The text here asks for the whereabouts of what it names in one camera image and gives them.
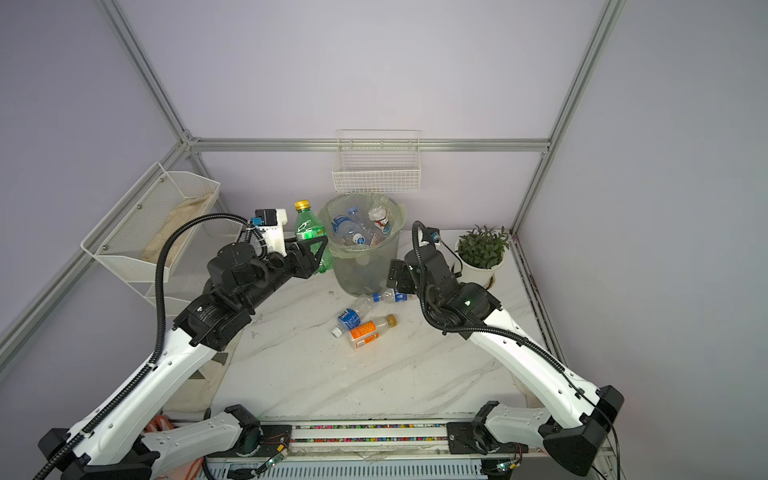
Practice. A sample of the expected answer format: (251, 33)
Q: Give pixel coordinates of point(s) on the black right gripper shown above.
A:
(400, 277)

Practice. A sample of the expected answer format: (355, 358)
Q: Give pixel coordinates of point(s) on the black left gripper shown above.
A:
(301, 258)

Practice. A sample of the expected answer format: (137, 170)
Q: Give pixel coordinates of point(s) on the green soda bottle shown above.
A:
(309, 225)

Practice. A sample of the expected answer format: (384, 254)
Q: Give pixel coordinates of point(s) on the small blue label bottle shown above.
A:
(353, 316)

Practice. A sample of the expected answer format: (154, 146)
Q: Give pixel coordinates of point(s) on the orange label bottle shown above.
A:
(371, 330)

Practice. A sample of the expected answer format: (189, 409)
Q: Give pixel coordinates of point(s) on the clear bottle blue label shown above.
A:
(349, 231)

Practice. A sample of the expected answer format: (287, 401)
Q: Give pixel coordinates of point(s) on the red white label bottle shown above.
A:
(379, 216)

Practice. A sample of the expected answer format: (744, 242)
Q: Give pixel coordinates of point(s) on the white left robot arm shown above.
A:
(112, 443)

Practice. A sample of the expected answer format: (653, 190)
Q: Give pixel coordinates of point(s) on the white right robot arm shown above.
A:
(575, 418)

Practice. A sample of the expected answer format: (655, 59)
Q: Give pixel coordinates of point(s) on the green lined trash bin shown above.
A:
(363, 269)

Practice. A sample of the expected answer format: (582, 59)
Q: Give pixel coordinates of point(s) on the potted green succulent plant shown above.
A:
(481, 252)

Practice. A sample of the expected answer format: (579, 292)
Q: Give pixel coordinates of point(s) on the white two-tier mesh shelf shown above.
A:
(128, 240)

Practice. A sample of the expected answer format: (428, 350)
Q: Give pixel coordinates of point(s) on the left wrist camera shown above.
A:
(269, 228)

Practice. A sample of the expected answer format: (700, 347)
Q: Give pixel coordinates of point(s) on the white wire wall basket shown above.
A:
(377, 161)

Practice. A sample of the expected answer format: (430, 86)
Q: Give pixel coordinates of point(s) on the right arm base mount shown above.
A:
(465, 438)

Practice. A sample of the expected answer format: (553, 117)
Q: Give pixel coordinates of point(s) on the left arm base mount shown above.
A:
(261, 444)

